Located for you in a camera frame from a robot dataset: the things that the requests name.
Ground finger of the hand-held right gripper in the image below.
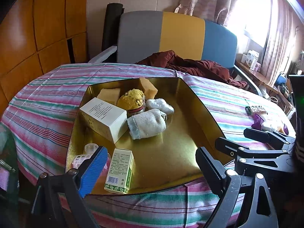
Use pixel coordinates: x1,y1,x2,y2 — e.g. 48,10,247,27
215,136,295,171
244,128,296,151

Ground gold metal tin box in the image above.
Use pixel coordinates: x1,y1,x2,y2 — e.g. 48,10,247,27
65,77,239,196

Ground green and white box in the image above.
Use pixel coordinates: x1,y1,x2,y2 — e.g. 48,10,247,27
104,148,135,194

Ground white plastic item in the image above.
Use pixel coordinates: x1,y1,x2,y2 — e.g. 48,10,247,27
145,98,175,116

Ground patterned beige curtain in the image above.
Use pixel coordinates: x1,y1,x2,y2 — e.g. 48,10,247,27
260,0,297,85
174,0,241,26

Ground dark red cloth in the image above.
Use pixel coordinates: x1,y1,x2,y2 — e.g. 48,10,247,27
135,50,248,91

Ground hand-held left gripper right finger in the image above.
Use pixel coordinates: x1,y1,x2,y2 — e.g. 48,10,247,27
195,147,278,228

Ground clear plastic cap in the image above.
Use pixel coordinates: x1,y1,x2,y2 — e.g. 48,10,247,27
84,143,99,156

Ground pink cloth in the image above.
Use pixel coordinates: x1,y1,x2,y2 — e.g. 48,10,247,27
0,169,10,192

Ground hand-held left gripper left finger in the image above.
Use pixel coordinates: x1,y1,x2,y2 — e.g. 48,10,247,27
31,146,108,228

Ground white foam block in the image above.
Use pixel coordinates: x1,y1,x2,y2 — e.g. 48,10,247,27
261,120,284,132

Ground black rolled mat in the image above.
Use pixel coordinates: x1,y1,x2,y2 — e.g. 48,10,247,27
102,3,125,51

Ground clear snack packet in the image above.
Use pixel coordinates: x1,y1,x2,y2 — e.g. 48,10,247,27
245,105,268,115

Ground white cardboard box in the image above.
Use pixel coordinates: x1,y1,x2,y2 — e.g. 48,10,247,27
79,97,129,144

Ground grey yellow blue chair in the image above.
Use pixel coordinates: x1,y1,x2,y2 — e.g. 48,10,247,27
89,11,263,98

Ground white sock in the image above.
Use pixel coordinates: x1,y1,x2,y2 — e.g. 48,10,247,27
127,109,167,140

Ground wooden shelf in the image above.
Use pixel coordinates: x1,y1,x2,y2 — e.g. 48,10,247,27
235,60,295,110

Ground white printed carton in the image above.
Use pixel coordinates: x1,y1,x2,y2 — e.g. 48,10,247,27
247,50,260,70

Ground yellow knitted toy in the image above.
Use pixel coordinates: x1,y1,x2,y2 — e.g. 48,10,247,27
117,89,146,117

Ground blue round object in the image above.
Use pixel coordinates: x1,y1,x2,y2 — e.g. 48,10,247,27
275,72,288,86

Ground wooden wardrobe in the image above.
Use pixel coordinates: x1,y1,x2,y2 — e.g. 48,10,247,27
0,0,89,110

